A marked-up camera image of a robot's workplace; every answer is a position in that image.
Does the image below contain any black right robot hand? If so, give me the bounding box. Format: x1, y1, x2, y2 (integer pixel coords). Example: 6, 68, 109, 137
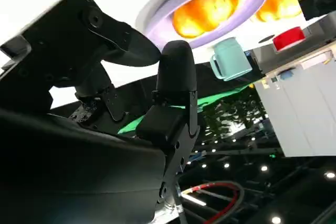
0, 0, 202, 224

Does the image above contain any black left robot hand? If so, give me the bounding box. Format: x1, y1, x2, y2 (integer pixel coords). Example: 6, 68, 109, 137
297, 0, 336, 22

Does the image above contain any red cylinder object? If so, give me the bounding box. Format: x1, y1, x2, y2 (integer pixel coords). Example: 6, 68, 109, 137
272, 26, 307, 51

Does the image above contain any lilac plate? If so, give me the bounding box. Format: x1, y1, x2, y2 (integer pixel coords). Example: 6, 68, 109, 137
135, 0, 270, 49

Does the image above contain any pale green mug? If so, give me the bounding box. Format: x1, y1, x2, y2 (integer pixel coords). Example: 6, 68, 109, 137
209, 37, 253, 82

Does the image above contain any grey metal cabinet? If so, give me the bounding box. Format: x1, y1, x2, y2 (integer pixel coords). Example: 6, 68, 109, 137
251, 19, 336, 158

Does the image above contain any green cloth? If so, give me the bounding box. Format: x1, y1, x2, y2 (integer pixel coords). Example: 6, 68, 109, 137
117, 84, 253, 135

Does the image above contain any red cable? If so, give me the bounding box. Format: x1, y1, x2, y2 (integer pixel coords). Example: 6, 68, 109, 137
181, 181, 240, 224

